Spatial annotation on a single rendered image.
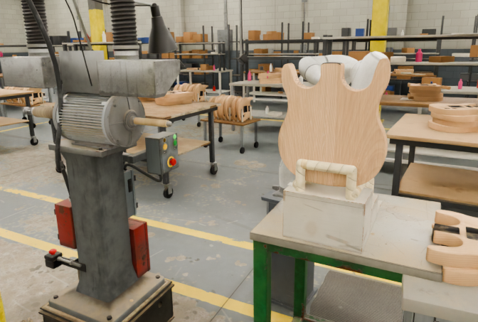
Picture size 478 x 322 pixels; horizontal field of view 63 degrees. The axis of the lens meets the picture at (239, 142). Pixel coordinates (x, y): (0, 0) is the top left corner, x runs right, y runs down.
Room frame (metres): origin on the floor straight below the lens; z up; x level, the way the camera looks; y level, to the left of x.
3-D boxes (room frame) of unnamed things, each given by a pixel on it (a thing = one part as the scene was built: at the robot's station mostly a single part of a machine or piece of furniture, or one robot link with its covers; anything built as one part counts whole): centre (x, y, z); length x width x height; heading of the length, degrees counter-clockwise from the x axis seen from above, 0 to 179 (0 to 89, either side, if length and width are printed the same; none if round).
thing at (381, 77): (1.16, -0.41, 1.49); 0.07 x 0.04 x 0.10; 62
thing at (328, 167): (1.19, -0.28, 1.20); 0.20 x 0.03 x 0.03; 62
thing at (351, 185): (1.15, -0.35, 1.15); 0.03 x 0.03 x 0.09
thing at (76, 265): (1.85, 0.94, 0.46); 0.25 x 0.07 x 0.08; 63
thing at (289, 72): (1.28, -0.18, 1.48); 0.07 x 0.04 x 0.09; 62
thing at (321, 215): (1.23, -0.30, 1.02); 0.27 x 0.15 x 0.17; 63
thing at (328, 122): (1.22, -0.30, 1.33); 0.35 x 0.04 x 0.40; 62
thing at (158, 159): (2.03, 0.49, 0.99); 0.24 x 0.21 x 0.26; 63
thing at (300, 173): (1.23, -0.20, 1.15); 0.03 x 0.03 x 0.09
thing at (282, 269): (2.20, -0.32, 0.35); 0.28 x 0.28 x 0.70; 56
